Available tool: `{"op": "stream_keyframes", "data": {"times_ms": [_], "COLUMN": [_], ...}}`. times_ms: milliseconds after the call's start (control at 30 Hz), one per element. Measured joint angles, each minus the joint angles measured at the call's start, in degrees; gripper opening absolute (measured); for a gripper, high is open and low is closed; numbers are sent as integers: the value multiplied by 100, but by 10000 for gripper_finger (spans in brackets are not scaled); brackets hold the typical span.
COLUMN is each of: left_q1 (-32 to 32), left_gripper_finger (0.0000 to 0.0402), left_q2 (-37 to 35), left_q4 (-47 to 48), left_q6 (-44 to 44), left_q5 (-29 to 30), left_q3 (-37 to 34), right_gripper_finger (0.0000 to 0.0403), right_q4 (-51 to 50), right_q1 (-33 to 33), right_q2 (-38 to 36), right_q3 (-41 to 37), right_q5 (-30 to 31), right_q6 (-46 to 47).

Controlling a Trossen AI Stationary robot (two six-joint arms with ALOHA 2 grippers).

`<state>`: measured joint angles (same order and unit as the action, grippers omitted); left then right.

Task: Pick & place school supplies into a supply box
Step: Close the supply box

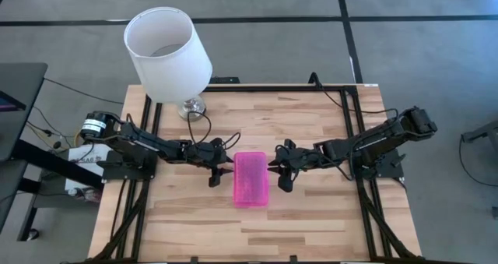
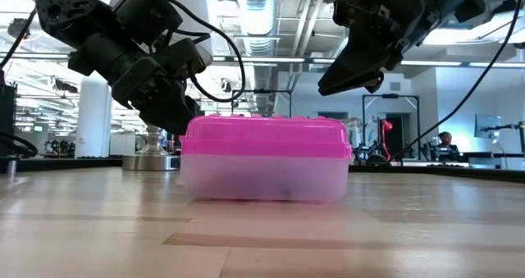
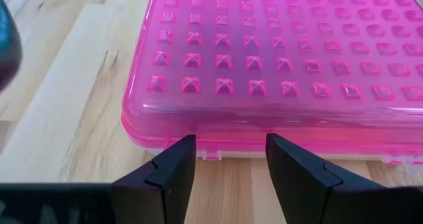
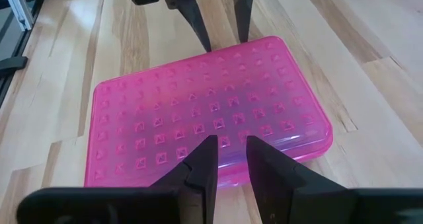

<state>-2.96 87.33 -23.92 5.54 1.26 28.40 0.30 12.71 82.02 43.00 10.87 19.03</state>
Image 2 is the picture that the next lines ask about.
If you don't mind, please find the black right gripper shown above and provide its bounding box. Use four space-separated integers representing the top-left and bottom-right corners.
317 0 427 97

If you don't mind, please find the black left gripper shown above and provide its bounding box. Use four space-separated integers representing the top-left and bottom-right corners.
112 38 213 136

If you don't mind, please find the clear box with pink lid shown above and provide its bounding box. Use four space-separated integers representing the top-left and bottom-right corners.
179 113 353 203

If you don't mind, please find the white shade silver table lamp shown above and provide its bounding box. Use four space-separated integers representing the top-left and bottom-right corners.
108 0 214 171

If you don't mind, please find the red desk lamp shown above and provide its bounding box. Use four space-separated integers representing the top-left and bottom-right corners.
379 120 394 152

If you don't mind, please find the white column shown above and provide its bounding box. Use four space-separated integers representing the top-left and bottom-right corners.
75 76 113 159

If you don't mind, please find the person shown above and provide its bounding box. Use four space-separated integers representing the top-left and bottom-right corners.
434 130 461 157

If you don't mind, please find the grey monitor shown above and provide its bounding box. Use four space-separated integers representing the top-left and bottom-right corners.
474 113 502 139

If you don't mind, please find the black gantry frame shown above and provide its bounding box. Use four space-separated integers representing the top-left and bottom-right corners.
362 93 421 160
231 89 293 117

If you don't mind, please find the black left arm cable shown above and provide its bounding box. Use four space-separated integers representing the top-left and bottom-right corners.
163 0 247 104

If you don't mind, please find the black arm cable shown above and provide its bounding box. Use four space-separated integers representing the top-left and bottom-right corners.
163 0 247 104
389 0 525 163

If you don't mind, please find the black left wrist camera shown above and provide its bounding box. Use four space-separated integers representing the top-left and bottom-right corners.
112 0 185 46

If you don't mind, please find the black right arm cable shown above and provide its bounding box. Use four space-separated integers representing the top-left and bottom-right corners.
389 0 525 163

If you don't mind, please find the silver ventilation duct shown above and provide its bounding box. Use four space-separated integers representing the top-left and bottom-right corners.
235 0 281 115

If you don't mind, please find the black looped cable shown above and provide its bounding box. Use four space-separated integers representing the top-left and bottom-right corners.
0 133 38 159

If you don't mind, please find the thin black hanging cable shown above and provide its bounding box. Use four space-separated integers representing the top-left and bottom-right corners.
0 7 39 71

